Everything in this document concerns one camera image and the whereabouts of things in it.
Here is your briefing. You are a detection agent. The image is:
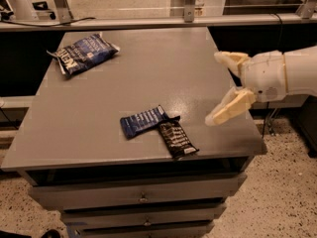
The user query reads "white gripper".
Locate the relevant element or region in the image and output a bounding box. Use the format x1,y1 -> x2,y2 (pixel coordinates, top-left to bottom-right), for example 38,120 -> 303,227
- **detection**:
205,51 -> 286,126

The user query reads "black chocolate bar wrapper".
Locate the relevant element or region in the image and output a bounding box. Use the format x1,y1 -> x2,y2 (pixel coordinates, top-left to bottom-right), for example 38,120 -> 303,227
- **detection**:
158,116 -> 198,160

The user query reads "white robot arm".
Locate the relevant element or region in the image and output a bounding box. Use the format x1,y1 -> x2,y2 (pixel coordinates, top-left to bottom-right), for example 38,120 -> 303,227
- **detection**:
205,46 -> 317,126

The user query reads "blue chip bag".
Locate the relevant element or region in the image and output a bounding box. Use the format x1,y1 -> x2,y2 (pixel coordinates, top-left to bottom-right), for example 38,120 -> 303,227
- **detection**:
48,33 -> 120,75

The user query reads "blue snack bar wrapper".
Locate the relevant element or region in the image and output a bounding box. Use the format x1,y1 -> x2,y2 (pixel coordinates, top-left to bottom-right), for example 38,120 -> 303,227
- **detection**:
120,105 -> 168,139

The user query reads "top drawer knob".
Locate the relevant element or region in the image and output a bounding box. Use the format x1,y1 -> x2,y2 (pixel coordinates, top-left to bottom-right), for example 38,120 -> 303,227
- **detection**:
139,192 -> 149,203

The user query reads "drawer knob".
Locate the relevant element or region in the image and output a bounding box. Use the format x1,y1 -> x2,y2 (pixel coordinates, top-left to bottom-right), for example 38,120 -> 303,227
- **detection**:
143,218 -> 152,227
139,192 -> 149,203

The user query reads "grey drawer cabinet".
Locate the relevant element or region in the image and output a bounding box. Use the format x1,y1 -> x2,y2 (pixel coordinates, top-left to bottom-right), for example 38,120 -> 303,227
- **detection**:
2,27 -> 265,238

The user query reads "lower grey metal rail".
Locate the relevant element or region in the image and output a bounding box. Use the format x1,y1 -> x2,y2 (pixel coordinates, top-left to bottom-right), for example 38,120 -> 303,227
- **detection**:
252,94 -> 308,109

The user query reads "grey metal rail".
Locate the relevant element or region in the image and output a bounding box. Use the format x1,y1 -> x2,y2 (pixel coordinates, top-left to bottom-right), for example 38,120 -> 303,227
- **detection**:
252,94 -> 308,109
0,13 -> 317,32

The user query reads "black cable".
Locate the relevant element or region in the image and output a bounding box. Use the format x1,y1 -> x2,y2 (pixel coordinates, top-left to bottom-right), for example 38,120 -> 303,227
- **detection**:
0,16 -> 97,28

